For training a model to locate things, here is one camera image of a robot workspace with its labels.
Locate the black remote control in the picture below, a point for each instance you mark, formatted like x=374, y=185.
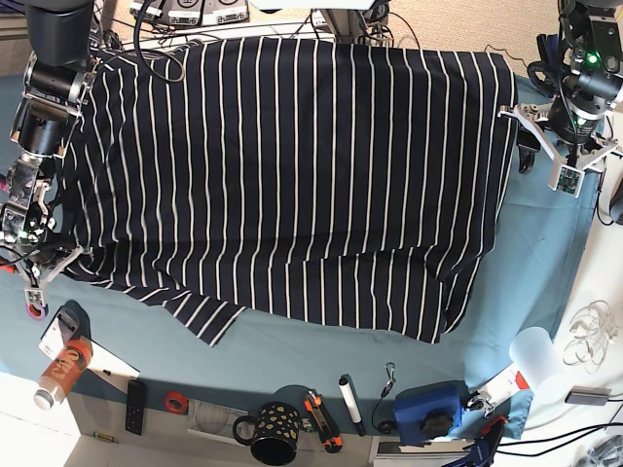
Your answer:
x=135, y=406

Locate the black yellow patterned mug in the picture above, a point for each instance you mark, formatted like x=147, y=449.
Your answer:
x=272, y=434

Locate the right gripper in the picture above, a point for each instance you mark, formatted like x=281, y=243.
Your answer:
x=39, y=258

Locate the blue table cloth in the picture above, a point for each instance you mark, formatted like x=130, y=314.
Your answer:
x=523, y=281

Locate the white phone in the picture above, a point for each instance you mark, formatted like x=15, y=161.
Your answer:
x=60, y=331

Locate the orange black utility knife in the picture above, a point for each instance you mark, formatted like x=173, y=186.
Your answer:
x=326, y=427

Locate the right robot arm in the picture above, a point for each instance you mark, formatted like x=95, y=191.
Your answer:
x=57, y=79

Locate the translucent plastic cup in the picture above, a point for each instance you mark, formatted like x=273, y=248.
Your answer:
x=540, y=365

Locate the orange tape roll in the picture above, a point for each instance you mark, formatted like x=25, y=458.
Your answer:
x=175, y=402

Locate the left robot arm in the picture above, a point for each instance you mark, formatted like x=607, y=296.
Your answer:
x=580, y=70

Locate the blue handled clamp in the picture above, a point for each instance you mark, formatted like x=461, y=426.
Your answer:
x=482, y=451

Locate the white marker pen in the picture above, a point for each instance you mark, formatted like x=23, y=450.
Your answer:
x=352, y=405

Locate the blue box with knob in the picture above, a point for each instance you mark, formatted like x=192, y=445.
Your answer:
x=428, y=415

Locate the purple tape roll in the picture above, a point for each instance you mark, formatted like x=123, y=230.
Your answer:
x=37, y=312

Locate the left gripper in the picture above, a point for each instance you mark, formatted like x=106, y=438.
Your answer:
x=566, y=130

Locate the orange drink bottle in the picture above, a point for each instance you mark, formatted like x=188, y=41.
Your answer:
x=61, y=375

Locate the navy white striped t-shirt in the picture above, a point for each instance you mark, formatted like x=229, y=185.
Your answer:
x=335, y=184

